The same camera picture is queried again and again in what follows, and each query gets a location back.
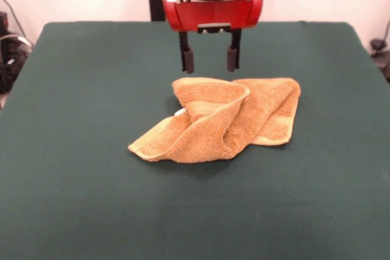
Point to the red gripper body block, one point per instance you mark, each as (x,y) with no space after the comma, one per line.
(213,13)

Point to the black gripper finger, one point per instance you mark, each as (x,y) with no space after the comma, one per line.
(186,56)
(234,56)

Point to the tan terry towel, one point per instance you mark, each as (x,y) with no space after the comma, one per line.
(213,126)

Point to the dark green tablecloth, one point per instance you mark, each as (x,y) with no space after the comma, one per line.
(91,196)

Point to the small black box red light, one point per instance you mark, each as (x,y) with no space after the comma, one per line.
(3,22)

